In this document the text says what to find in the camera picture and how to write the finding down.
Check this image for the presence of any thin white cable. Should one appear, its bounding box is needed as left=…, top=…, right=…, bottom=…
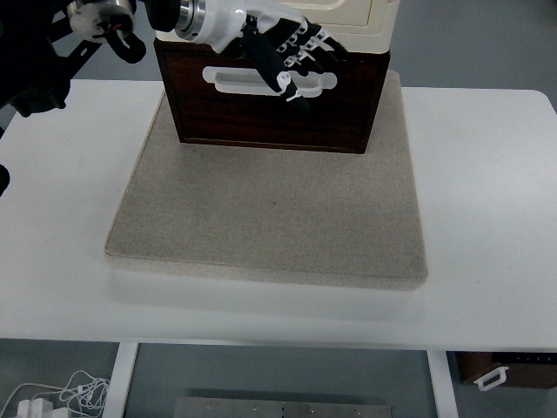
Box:
left=0, top=369, right=111, bottom=418

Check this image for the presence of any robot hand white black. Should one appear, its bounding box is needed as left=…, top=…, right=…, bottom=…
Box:
left=198, top=0, right=351, bottom=115

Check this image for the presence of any beige grey mat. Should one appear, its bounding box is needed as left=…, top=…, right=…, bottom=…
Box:
left=104, top=69, right=430, bottom=292

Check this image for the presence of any white charger block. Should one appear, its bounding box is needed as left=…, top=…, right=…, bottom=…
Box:
left=16, top=396, right=56, bottom=418

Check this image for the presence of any brown wooden box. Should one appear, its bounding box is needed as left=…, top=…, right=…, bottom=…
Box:
left=454, top=351, right=557, bottom=391

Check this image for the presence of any small white box handle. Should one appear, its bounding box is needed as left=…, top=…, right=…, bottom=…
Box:
left=473, top=366, right=510, bottom=392

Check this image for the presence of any white table leg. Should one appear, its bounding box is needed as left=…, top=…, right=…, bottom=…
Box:
left=104, top=342, right=140, bottom=418
left=426, top=350, right=459, bottom=418

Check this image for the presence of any dark brown cabinet base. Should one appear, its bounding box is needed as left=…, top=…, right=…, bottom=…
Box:
left=154, top=37, right=392, bottom=154

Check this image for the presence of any white drawer handle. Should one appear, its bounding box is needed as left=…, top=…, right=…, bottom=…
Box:
left=201, top=65, right=339, bottom=99

